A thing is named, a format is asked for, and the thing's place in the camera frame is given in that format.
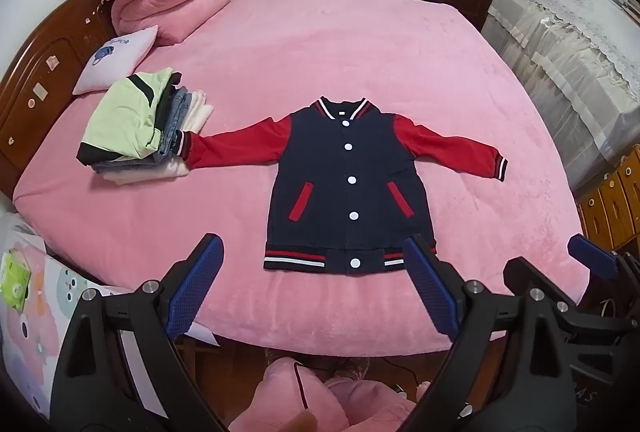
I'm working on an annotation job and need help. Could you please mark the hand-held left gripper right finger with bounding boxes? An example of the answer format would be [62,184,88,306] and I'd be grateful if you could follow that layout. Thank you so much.
[400,235,596,432]

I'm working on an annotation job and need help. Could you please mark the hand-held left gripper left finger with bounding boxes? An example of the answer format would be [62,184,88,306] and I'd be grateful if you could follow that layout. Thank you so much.
[50,233,226,432]

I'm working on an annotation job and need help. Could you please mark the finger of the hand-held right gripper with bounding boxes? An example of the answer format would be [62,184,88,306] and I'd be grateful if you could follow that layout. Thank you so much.
[502,257,626,348]
[567,235,640,283]

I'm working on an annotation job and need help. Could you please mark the navy and red varsity jacket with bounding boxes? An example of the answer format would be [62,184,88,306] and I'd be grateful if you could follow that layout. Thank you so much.
[179,96,509,272]

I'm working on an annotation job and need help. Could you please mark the stack of folded clothes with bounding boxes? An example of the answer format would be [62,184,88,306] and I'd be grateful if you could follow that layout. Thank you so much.
[94,90,216,185]

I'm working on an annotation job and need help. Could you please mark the yellow wooden drawer cabinet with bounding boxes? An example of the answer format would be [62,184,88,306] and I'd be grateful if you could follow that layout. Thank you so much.
[576,147,640,254]

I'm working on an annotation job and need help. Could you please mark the folded blue jeans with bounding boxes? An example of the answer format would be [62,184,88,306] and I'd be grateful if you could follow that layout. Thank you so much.
[150,85,195,161]

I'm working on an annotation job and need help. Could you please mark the cartoon printed cloth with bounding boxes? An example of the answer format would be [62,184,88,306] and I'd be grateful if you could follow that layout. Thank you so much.
[0,212,221,432]

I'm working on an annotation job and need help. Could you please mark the light green folded garment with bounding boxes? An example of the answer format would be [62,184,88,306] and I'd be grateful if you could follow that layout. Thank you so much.
[76,70,183,163]

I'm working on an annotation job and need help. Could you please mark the lace-covered cabinet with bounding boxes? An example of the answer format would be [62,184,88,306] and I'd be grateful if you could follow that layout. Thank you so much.
[480,0,640,194]

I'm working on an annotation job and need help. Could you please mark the small white printed cushion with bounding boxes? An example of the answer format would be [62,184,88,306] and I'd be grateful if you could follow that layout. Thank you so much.
[72,25,160,96]

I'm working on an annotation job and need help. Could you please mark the wooden headboard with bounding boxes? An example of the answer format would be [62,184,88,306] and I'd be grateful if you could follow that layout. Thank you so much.
[0,0,118,198]

